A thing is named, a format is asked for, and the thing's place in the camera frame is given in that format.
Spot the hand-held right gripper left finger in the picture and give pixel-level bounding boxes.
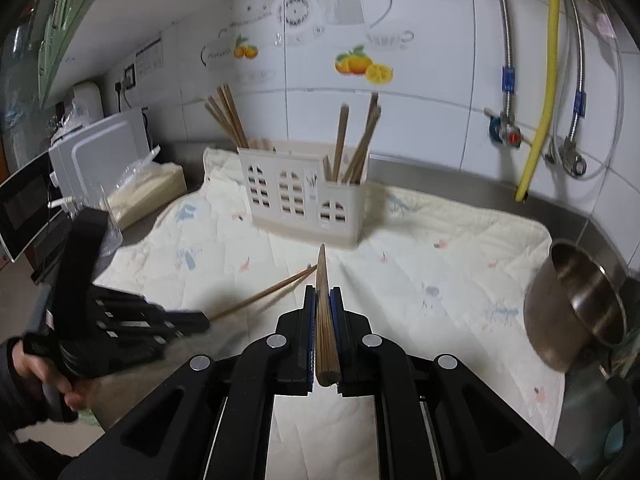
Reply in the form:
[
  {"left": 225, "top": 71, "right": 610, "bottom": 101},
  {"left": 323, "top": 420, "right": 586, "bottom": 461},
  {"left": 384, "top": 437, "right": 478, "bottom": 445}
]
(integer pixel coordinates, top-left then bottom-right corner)
[{"left": 60, "top": 287, "right": 318, "bottom": 480}]

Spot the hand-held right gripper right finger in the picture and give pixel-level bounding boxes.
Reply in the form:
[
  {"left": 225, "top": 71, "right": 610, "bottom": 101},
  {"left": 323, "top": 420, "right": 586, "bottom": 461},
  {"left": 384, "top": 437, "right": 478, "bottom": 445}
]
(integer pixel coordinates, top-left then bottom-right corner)
[{"left": 327, "top": 287, "right": 582, "bottom": 480}]

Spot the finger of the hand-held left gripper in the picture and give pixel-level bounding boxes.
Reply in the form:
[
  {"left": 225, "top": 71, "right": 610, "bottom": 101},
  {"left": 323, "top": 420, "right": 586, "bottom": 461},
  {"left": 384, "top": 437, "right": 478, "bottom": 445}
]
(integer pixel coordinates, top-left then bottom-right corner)
[
  {"left": 95, "top": 297, "right": 211, "bottom": 336},
  {"left": 105, "top": 330, "right": 185, "bottom": 362}
]

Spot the brown wooden chopstick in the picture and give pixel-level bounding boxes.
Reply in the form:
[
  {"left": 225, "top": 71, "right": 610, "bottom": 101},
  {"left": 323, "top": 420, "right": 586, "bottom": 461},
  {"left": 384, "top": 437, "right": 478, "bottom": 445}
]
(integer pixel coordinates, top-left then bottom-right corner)
[
  {"left": 314, "top": 243, "right": 341, "bottom": 388},
  {"left": 209, "top": 265, "right": 319, "bottom": 321}
]

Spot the cream plastic chopstick holder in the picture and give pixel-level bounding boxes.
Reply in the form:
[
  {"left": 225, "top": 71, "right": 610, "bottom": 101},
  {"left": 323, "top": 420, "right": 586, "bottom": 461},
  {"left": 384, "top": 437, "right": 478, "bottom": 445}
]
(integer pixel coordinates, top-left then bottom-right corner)
[{"left": 237, "top": 145, "right": 371, "bottom": 250}]

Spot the bunch of wooden chopsticks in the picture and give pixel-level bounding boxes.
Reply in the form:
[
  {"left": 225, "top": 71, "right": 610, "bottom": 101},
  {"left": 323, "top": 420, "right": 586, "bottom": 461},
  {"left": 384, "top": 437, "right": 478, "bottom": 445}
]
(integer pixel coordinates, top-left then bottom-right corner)
[{"left": 203, "top": 82, "right": 384, "bottom": 186}]

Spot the person's left forearm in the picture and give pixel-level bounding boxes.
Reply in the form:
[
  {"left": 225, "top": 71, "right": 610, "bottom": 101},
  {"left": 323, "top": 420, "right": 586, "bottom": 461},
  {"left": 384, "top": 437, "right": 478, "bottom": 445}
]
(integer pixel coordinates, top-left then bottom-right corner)
[{"left": 0, "top": 345, "right": 53, "bottom": 443}]

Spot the person's left hand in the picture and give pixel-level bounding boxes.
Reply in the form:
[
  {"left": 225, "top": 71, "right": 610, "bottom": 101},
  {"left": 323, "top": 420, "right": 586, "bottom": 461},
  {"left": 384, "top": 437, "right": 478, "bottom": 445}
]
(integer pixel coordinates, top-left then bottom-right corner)
[{"left": 7, "top": 339, "right": 87, "bottom": 411}]

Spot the white microwave oven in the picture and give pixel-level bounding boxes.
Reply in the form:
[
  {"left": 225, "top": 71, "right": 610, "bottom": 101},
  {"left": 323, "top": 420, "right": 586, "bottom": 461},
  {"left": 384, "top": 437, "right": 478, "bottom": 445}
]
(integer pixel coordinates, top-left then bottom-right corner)
[{"left": 0, "top": 151, "right": 69, "bottom": 264}]

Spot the beige pack in clear plastic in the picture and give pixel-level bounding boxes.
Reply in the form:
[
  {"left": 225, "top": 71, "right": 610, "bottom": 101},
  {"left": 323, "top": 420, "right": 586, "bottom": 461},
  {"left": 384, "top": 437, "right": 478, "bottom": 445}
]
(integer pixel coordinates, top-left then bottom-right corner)
[{"left": 102, "top": 146, "right": 189, "bottom": 232}]

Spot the cream quilted printed mat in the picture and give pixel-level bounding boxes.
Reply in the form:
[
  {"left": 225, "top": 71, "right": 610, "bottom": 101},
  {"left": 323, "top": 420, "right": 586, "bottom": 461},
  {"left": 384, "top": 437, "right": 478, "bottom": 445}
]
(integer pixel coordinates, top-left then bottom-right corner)
[{"left": 94, "top": 147, "right": 567, "bottom": 480}]

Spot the white plastic cutting board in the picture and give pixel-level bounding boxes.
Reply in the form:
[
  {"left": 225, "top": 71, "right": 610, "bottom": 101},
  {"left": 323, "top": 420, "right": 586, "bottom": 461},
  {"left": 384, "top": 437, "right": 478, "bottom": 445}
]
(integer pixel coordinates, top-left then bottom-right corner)
[{"left": 49, "top": 109, "right": 152, "bottom": 207}]

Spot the white kitchen appliance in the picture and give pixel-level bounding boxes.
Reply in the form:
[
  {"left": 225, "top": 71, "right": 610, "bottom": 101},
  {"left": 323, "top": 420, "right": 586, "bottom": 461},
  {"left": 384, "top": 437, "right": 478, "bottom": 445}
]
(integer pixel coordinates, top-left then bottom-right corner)
[{"left": 72, "top": 80, "right": 104, "bottom": 122}]

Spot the stainless steel pot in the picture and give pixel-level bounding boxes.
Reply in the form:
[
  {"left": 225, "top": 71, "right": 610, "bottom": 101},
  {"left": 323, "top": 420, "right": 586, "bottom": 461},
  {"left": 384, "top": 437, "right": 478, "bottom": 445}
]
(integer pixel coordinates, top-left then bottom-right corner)
[{"left": 523, "top": 239, "right": 629, "bottom": 374}]

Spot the metal valve with red knob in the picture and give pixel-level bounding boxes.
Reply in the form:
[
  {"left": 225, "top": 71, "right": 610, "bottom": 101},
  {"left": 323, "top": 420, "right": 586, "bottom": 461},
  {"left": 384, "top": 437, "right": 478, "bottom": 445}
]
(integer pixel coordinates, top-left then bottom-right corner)
[{"left": 486, "top": 111, "right": 524, "bottom": 147}]

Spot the dark metal pan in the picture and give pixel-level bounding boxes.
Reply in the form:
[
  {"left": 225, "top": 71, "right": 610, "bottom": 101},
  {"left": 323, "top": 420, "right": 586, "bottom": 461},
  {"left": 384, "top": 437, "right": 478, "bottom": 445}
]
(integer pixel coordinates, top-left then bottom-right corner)
[{"left": 564, "top": 359, "right": 640, "bottom": 472}]

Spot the plain metal valve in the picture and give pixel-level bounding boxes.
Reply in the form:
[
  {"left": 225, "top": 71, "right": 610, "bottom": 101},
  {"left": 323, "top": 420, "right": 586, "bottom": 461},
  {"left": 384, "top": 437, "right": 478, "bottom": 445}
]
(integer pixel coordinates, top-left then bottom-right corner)
[{"left": 556, "top": 136, "right": 589, "bottom": 178}]

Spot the black and white wall label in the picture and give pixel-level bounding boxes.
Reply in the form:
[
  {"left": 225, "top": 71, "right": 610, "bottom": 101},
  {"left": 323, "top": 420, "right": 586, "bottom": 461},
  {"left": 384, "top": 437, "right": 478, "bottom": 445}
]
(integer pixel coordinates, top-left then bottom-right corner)
[{"left": 134, "top": 37, "right": 165, "bottom": 79}]

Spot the green wall cabinet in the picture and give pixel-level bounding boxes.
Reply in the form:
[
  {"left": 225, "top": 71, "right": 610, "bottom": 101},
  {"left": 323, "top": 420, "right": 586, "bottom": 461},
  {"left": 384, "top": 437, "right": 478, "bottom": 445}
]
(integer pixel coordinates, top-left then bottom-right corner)
[{"left": 37, "top": 0, "right": 112, "bottom": 109}]

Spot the yellow gas hose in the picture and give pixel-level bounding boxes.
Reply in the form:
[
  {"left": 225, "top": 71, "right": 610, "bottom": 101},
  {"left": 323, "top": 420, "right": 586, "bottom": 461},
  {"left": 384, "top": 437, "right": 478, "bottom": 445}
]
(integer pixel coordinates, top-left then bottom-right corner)
[{"left": 514, "top": 0, "right": 562, "bottom": 205}]

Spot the braided metal hose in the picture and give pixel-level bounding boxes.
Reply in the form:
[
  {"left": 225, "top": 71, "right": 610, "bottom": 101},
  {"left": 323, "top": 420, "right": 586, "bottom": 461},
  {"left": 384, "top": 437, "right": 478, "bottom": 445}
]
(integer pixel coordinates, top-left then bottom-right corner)
[
  {"left": 566, "top": 0, "right": 587, "bottom": 161},
  {"left": 491, "top": 0, "right": 517, "bottom": 122}
]

